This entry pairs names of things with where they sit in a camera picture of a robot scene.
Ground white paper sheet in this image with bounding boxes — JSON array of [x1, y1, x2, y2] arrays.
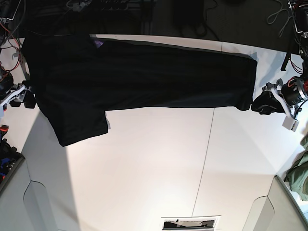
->
[[162, 216, 221, 231]]

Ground grey bin with clothes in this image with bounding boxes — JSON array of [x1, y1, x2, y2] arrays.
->
[[0, 125, 25, 193]]

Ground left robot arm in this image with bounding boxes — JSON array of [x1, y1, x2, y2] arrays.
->
[[251, 0, 308, 120]]

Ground black t-shirt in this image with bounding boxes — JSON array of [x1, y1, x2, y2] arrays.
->
[[21, 34, 257, 147]]

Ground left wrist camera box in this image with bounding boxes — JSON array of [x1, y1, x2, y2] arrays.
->
[[282, 116, 299, 132]]

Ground grey braided cable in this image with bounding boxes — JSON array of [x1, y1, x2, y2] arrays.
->
[[266, 0, 293, 39]]

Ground green cloth pile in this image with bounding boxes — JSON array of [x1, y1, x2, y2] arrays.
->
[[284, 135, 308, 201]]

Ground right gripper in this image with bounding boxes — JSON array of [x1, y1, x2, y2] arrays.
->
[[0, 81, 36, 109]]

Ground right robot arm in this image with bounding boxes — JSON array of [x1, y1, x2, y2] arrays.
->
[[0, 0, 36, 111]]

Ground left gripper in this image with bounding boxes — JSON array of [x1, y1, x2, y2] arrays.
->
[[251, 78, 308, 119]]

